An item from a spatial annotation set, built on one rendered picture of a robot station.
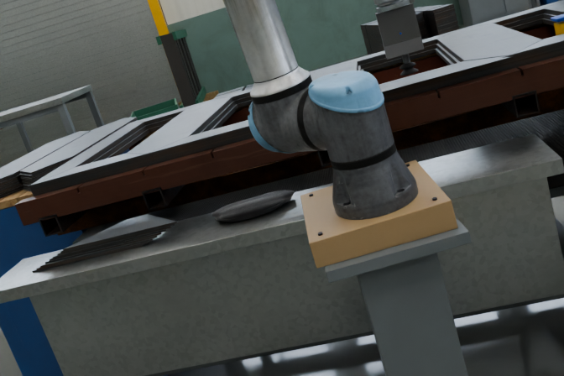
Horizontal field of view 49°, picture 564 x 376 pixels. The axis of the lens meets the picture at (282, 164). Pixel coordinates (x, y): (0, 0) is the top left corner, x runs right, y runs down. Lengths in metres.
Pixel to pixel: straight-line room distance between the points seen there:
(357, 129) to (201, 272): 0.69
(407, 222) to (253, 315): 0.66
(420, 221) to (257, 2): 0.46
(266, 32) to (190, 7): 8.81
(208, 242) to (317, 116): 0.43
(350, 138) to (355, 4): 8.91
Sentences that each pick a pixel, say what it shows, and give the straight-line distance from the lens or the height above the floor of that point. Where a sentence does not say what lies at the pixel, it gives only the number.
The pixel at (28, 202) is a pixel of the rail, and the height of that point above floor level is 0.82.
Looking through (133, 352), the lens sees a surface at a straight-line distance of 1.73.
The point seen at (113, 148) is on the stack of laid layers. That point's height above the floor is 0.84.
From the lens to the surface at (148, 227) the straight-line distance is 1.45.
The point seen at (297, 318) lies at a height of 0.37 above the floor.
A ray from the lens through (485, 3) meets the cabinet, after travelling 9.70.
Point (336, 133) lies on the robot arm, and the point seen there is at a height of 0.88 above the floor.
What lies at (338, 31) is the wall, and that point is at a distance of 9.88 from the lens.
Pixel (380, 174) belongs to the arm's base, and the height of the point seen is 0.80.
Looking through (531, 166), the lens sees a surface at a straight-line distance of 1.28.
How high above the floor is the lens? 1.11
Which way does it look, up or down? 14 degrees down
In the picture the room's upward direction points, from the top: 17 degrees counter-clockwise
